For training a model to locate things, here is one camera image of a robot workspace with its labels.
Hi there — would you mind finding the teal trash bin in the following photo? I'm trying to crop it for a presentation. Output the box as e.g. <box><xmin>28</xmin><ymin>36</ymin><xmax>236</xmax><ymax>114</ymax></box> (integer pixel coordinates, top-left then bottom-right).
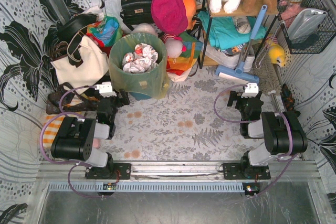
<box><xmin>129</xmin><ymin>92</ymin><xmax>152</xmax><ymax>101</ymax></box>

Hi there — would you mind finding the yellow trash bag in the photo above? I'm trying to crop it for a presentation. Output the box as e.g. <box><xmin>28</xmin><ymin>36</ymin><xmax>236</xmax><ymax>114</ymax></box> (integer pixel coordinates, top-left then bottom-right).
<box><xmin>109</xmin><ymin>33</ymin><xmax>171</xmax><ymax>99</ymax></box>

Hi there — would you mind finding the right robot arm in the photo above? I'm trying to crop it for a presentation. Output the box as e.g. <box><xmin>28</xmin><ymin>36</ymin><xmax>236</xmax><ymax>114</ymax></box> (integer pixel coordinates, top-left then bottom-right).
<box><xmin>227</xmin><ymin>91</ymin><xmax>308</xmax><ymax>170</ymax></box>

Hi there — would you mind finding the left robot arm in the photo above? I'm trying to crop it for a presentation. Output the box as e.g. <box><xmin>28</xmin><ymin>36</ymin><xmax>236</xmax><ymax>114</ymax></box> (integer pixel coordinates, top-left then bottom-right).
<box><xmin>50</xmin><ymin>89</ymin><xmax>130</xmax><ymax>178</ymax></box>

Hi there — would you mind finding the crumpled paper trash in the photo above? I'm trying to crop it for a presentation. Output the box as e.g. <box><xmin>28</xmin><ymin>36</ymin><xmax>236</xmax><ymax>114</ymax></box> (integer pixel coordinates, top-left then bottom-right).
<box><xmin>122</xmin><ymin>43</ymin><xmax>159</xmax><ymax>74</ymax></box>

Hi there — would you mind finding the brown patterned bag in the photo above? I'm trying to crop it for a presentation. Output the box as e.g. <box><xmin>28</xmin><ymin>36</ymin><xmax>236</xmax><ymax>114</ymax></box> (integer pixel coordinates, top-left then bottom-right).
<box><xmin>46</xmin><ymin>82</ymin><xmax>99</xmax><ymax>114</ymax></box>

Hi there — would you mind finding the cream canvas tote bag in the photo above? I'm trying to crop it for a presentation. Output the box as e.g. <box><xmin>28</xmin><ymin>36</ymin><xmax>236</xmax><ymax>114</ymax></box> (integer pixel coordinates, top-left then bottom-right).
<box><xmin>51</xmin><ymin>36</ymin><xmax>109</xmax><ymax>88</ymax></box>

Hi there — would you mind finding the colourful printed bag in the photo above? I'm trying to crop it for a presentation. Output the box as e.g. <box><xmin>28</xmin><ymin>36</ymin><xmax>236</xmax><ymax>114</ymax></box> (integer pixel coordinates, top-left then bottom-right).
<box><xmin>86</xmin><ymin>16</ymin><xmax>123</xmax><ymax>47</ymax></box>

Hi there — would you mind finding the magenta cloth bag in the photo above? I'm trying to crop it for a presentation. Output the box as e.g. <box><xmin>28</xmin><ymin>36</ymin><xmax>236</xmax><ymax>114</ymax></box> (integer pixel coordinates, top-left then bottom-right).
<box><xmin>151</xmin><ymin>0</ymin><xmax>188</xmax><ymax>35</ymax></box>

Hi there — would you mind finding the blue floor mop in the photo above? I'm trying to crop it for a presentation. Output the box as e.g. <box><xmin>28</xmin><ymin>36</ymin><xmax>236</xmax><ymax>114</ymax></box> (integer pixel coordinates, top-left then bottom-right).
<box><xmin>215</xmin><ymin>5</ymin><xmax>269</xmax><ymax>83</ymax></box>

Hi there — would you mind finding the pink glasses case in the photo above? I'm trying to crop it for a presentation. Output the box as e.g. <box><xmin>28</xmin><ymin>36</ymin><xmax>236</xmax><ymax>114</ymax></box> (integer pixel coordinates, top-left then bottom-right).
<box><xmin>92</xmin><ymin>138</ymin><xmax>101</xmax><ymax>148</ymax></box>

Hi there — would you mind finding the beige dust mop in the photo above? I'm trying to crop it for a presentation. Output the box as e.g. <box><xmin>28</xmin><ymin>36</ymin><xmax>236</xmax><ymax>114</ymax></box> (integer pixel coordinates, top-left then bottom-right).
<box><xmin>253</xmin><ymin>46</ymin><xmax>281</xmax><ymax>95</ymax></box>

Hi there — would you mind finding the black orange toy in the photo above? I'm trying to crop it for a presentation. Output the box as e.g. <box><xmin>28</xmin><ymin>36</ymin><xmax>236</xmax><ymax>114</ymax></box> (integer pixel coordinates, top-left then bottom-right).
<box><xmin>280</xmin><ymin>83</ymin><xmax>301</xmax><ymax>117</ymax></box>

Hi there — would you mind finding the orange checkered cloth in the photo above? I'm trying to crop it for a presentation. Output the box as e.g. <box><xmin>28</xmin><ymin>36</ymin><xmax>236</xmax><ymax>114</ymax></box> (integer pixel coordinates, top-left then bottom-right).
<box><xmin>42</xmin><ymin>115</ymin><xmax>65</xmax><ymax>148</ymax></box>

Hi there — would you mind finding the yellow duck plush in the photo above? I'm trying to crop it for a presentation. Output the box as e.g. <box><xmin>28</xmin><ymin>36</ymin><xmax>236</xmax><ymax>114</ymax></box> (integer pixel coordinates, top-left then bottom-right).
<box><xmin>266</xmin><ymin>37</ymin><xmax>285</xmax><ymax>67</ymax></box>

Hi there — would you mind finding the rainbow striped cloth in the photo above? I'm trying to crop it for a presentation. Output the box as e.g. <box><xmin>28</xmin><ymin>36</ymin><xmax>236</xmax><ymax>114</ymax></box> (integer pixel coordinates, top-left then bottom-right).
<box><xmin>166</xmin><ymin>32</ymin><xmax>203</xmax><ymax>76</ymax></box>

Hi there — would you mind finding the teal folded cloth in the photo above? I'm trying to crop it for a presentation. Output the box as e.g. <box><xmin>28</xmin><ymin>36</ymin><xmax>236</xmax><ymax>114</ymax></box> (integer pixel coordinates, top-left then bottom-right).
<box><xmin>198</xmin><ymin>11</ymin><xmax>266</xmax><ymax>49</ymax></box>

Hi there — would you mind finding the white pink plush doll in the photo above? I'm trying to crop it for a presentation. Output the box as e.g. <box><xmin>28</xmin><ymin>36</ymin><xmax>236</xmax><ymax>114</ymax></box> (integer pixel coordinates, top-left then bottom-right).
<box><xmin>162</xmin><ymin>33</ymin><xmax>186</xmax><ymax>59</ymax></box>

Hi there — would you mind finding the cream plush bear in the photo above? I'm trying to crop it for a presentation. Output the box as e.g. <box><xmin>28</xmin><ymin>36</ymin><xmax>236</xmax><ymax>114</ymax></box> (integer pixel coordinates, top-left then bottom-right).
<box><xmin>131</xmin><ymin>23</ymin><xmax>158</xmax><ymax>37</ymax></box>

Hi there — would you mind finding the wooden metal shelf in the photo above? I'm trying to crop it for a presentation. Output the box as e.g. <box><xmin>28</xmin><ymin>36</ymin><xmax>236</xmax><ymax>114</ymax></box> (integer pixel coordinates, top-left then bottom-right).
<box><xmin>198</xmin><ymin>0</ymin><xmax>263</xmax><ymax>69</ymax></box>

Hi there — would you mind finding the black leather handbag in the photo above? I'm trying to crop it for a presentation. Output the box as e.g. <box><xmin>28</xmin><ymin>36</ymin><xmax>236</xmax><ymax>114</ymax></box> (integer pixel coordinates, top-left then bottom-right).
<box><xmin>120</xmin><ymin>0</ymin><xmax>154</xmax><ymax>31</ymax></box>

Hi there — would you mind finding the black round hat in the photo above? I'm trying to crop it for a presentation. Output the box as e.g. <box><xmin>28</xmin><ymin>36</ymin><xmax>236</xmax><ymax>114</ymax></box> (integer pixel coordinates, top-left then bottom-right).
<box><xmin>57</xmin><ymin>14</ymin><xmax>98</xmax><ymax>42</ymax></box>

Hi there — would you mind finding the silver foil pouch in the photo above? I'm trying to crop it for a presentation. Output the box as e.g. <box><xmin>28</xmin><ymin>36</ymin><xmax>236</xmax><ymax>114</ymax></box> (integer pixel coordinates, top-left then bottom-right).
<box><xmin>287</xmin><ymin>8</ymin><xmax>328</xmax><ymax>40</ymax></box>

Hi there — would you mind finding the orange plush toy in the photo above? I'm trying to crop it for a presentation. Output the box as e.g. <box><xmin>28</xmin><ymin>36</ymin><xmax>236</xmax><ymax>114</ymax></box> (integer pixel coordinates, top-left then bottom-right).
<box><xmin>182</xmin><ymin>0</ymin><xmax>196</xmax><ymax>30</ymax></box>

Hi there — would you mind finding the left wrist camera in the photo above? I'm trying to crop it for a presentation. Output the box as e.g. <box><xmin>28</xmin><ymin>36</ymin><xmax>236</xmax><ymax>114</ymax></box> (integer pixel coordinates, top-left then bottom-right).
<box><xmin>95</xmin><ymin>82</ymin><xmax>116</xmax><ymax>97</ymax></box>

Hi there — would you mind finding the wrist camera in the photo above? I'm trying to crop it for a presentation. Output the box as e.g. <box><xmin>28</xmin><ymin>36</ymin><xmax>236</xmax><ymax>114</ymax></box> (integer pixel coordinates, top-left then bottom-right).
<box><xmin>241</xmin><ymin>82</ymin><xmax>259</xmax><ymax>98</ymax></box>
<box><xmin>95</xmin><ymin>82</ymin><xmax>116</xmax><ymax>97</ymax></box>

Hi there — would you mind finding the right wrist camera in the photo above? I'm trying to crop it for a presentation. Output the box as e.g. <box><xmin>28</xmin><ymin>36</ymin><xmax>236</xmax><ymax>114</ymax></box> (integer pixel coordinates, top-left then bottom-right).
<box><xmin>241</xmin><ymin>82</ymin><xmax>259</xmax><ymax>98</ymax></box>

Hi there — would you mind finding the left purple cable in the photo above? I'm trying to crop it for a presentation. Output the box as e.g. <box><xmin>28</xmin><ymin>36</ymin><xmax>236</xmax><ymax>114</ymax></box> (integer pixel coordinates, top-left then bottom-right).
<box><xmin>39</xmin><ymin>84</ymin><xmax>116</xmax><ymax>198</ymax></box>

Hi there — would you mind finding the purple cable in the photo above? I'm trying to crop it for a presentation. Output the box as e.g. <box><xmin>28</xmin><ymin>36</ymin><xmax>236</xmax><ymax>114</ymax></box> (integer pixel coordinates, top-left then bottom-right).
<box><xmin>214</xmin><ymin>83</ymin><xmax>299</xmax><ymax>198</ymax></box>
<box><xmin>39</xmin><ymin>84</ymin><xmax>116</xmax><ymax>198</ymax></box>

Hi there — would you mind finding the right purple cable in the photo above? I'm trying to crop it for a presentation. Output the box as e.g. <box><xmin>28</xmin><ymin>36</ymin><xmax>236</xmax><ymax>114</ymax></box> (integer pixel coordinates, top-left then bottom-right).
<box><xmin>214</xmin><ymin>83</ymin><xmax>299</xmax><ymax>198</ymax></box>

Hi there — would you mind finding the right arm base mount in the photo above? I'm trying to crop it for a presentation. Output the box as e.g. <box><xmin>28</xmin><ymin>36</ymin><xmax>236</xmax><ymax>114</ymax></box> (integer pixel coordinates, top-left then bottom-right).
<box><xmin>223</xmin><ymin>163</ymin><xmax>271</xmax><ymax>180</ymax></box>

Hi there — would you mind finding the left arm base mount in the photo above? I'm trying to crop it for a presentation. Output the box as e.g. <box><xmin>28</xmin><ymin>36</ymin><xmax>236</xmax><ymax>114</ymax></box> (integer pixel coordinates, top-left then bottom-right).
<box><xmin>85</xmin><ymin>163</ymin><xmax>131</xmax><ymax>180</ymax></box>

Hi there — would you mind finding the black wire basket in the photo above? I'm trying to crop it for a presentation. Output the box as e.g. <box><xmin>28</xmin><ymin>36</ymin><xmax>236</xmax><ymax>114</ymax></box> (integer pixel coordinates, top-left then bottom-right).
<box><xmin>277</xmin><ymin>0</ymin><xmax>334</xmax><ymax>54</ymax></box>

